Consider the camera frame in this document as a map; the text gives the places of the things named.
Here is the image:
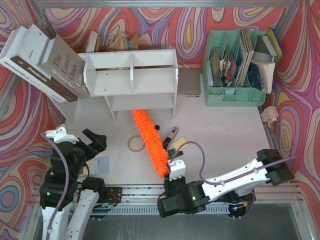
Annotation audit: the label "orange microfiber duster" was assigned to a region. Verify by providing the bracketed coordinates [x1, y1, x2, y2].
[131, 109, 170, 178]

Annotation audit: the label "green desk organizer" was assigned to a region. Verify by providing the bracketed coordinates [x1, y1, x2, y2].
[201, 28, 266, 107]

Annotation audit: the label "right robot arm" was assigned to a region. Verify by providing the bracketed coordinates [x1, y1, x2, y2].
[157, 149, 295, 218]

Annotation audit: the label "aluminium rail with mounts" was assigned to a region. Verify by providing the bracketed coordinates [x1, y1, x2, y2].
[32, 183, 303, 206]

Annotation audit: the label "open white paperback book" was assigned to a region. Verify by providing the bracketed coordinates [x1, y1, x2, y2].
[251, 59, 276, 94]

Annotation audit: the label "grey blue yellow books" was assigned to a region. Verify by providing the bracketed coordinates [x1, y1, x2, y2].
[252, 28, 284, 64]

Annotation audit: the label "white camera on left wrist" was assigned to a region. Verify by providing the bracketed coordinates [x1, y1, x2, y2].
[44, 125, 79, 144]

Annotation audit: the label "yellow sticky note pad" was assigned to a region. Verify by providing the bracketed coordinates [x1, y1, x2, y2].
[171, 137, 187, 150]

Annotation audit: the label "white wooden bookshelf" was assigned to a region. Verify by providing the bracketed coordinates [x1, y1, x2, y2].
[55, 47, 180, 126]

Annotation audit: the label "pink pig figurine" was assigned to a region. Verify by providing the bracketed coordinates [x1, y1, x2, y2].
[260, 106, 279, 128]

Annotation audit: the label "black vacuum nozzle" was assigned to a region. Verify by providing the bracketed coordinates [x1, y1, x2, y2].
[167, 148, 184, 160]

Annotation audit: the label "white brown Fredonia book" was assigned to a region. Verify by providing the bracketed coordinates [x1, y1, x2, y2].
[0, 24, 78, 103]

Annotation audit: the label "brown Lonely Ones book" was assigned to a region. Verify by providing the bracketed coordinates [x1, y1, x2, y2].
[39, 35, 90, 99]

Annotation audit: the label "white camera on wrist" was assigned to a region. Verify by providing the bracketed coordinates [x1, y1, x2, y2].
[44, 125, 79, 144]
[168, 158, 186, 181]

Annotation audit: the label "books behind shelf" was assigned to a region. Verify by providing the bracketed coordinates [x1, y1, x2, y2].
[80, 31, 139, 53]

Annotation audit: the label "masking tape roll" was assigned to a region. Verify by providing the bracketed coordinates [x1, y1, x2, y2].
[127, 135, 145, 153]

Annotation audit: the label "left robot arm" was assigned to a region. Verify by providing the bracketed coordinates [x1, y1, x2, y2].
[39, 125, 107, 240]

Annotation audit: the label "yellow blue calculator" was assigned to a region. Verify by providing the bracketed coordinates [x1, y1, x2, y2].
[86, 156, 110, 175]

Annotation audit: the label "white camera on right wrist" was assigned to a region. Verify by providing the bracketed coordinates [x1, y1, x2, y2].
[168, 158, 186, 181]

